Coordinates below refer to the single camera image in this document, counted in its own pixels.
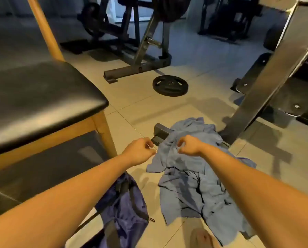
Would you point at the person's left hand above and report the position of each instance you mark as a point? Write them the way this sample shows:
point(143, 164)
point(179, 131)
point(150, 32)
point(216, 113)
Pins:
point(139, 151)

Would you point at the person's left forearm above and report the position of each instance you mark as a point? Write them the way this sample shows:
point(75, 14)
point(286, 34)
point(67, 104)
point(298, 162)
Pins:
point(66, 204)

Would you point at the black and grey gym machine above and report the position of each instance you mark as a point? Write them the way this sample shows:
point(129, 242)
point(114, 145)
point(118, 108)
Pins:
point(138, 54)

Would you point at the wooden chair with black seat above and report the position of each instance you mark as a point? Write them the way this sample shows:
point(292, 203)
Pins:
point(35, 100)

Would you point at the pile of blue-grey towels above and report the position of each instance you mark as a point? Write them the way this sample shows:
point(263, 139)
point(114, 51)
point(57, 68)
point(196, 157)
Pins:
point(195, 188)

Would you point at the navy blue bag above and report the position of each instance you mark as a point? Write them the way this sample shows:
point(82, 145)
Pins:
point(125, 209)

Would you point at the person's right forearm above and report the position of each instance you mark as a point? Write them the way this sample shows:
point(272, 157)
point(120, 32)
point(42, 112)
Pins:
point(257, 193)

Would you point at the mounted black weight plate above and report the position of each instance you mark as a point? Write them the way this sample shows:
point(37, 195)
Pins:
point(173, 7)

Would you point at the loose black weight plate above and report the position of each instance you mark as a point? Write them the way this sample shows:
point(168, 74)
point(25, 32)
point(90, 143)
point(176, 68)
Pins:
point(170, 85)

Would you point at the person's right hand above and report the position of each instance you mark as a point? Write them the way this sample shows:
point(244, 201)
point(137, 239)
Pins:
point(191, 145)

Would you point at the black exercise machine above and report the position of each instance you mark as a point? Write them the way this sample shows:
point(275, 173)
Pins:
point(231, 18)

